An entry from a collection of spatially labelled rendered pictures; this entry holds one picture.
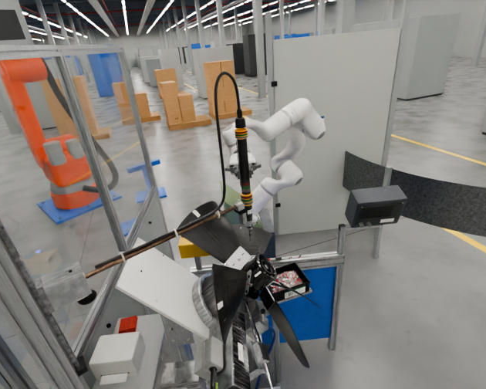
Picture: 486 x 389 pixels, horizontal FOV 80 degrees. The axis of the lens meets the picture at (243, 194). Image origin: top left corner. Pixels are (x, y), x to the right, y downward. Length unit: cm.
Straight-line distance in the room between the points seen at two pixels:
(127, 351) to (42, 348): 45
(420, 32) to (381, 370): 941
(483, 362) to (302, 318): 123
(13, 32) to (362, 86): 393
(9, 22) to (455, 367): 530
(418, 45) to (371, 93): 760
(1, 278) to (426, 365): 238
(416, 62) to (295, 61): 808
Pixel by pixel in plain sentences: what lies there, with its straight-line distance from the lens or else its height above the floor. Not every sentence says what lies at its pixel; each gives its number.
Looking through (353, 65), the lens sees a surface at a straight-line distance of 300.
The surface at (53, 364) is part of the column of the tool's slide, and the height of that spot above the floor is 128.
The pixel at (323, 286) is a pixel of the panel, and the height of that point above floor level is 61.
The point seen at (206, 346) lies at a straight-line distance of 105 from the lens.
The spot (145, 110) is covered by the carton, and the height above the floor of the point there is 33.
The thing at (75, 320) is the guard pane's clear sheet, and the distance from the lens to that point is 141.
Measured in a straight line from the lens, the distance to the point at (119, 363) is 136.
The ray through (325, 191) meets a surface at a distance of 327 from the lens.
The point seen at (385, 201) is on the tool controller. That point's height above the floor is 122.
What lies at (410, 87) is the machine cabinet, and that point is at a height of 38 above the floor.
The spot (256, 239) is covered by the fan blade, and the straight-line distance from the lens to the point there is 136.
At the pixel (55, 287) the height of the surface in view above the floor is 150.
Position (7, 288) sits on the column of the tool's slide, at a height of 155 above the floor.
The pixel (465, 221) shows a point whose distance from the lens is 281.
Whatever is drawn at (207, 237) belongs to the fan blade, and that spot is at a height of 135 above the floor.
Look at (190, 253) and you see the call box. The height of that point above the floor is 101.
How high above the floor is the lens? 199
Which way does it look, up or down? 27 degrees down
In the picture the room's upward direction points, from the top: 5 degrees counter-clockwise
